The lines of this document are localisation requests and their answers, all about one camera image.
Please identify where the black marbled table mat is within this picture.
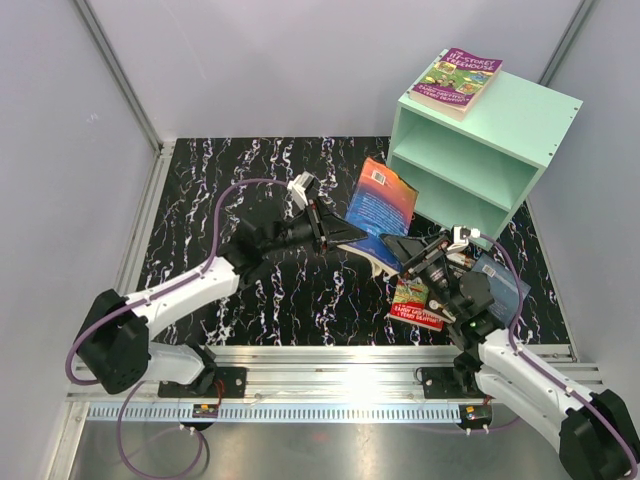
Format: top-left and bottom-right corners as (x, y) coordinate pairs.
(128, 137), (571, 347)

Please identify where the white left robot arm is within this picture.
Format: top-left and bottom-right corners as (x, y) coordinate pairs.
(70, 199), (367, 397)

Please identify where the mint green wooden shelf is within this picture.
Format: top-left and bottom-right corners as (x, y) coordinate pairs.
(387, 49), (582, 237)

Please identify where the aluminium mounting rail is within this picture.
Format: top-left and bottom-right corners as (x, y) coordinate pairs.
(69, 344), (609, 405)

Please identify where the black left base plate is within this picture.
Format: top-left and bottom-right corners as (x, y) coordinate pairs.
(158, 366), (248, 399)

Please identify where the black paperback book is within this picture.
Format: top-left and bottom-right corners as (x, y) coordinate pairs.
(442, 253), (483, 326)

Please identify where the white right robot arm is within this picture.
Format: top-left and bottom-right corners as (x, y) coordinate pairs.
(381, 226), (639, 479)

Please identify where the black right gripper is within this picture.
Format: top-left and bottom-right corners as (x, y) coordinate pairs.
(378, 232), (461, 317)

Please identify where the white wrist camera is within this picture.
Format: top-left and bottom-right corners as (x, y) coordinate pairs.
(287, 171), (319, 209)
(450, 225), (482, 250)

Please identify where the white slotted cable duct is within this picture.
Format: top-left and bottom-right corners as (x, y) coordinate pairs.
(87, 402), (461, 424)

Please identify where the right control board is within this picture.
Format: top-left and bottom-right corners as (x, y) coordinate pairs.
(459, 404), (493, 429)

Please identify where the right aluminium frame post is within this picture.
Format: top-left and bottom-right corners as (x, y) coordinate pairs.
(537, 0), (600, 87)

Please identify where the left control board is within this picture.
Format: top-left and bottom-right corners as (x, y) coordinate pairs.
(192, 404), (219, 419)

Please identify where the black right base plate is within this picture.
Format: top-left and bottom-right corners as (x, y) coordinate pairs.
(413, 366), (495, 404)

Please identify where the blue orange sunset book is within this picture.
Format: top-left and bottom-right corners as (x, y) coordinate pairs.
(340, 157), (418, 278)

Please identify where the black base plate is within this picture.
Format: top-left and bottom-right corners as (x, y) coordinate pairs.
(158, 366), (248, 399)
(413, 366), (495, 404)

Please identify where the dark blue paperback book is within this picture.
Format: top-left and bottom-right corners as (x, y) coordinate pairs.
(472, 254), (519, 326)

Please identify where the aluminium frame post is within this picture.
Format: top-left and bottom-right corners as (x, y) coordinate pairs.
(537, 0), (600, 87)
(73, 0), (166, 156)

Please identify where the control board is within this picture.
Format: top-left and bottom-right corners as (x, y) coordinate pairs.
(459, 404), (493, 429)
(192, 404), (219, 419)

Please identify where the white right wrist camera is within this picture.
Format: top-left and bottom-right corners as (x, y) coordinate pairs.
(450, 225), (482, 250)

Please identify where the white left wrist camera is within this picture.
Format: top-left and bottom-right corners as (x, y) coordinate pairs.
(287, 171), (319, 209)

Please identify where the red treehouse book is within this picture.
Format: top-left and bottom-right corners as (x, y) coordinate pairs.
(387, 278), (445, 332)

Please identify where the purple treehouse book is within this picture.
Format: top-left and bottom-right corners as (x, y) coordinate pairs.
(408, 48), (503, 121)

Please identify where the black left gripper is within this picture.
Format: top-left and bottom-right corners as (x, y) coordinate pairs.
(261, 196), (368, 256)

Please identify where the left aluminium frame post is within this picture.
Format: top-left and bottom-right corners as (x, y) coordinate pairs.
(73, 0), (166, 156)

